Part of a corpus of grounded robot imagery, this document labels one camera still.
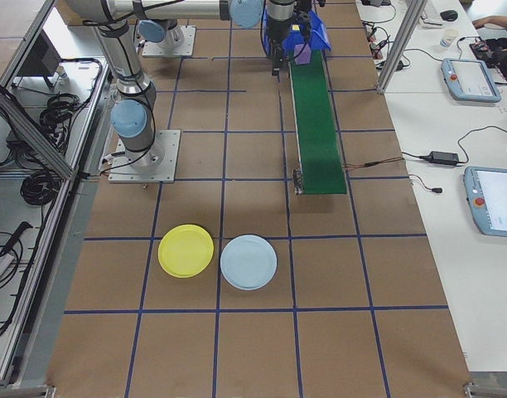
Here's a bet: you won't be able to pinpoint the black box device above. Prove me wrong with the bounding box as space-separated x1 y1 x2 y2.
17 29 68 88

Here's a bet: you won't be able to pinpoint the black cable with plug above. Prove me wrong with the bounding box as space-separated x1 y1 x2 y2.
408 173 444 195

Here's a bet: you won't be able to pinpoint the black handle tool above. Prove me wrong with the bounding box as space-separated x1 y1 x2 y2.
0 221 33 258

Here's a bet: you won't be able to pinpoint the yellow round plate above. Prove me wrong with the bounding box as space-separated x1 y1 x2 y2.
157 223 215 279

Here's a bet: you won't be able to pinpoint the white paper cup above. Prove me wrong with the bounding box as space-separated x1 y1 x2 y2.
439 28 459 50

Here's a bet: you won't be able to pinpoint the white keyboard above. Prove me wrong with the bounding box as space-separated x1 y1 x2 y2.
421 2 443 24

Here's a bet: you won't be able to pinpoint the red and black wires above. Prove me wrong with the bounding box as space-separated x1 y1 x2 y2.
343 157 405 170

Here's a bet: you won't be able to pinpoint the purple foam block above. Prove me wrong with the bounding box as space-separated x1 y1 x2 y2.
293 42 311 66

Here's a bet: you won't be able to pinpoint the aluminium profile post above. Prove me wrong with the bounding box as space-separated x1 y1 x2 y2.
376 0 429 95

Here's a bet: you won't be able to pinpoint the green conveyor belt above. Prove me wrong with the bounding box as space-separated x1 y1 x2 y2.
287 48 349 197

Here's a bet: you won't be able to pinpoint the blue plastic storage bin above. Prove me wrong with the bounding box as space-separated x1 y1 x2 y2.
259 7 333 59

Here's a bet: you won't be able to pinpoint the V-shaped metal bar frame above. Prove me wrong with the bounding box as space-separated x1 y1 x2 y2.
0 0 113 389

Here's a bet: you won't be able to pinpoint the black cable coil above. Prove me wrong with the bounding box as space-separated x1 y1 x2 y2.
37 93 83 133
20 169 58 208

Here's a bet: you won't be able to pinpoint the white square base plate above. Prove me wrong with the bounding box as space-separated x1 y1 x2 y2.
108 129 182 184
142 25 196 58

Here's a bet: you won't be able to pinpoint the black power adapter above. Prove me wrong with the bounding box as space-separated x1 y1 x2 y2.
427 150 461 165

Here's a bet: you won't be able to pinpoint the black board with wires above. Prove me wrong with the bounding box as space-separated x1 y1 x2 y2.
470 37 494 57

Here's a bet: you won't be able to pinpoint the light blue round plate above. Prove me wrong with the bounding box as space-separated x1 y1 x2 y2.
220 234 278 291

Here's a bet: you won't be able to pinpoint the aluminium frame bar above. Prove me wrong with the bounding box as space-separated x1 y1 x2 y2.
463 381 507 398
0 383 56 398

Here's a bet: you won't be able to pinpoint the light blue teach pendant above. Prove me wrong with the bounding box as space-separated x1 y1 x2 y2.
462 165 507 238
440 56 503 104

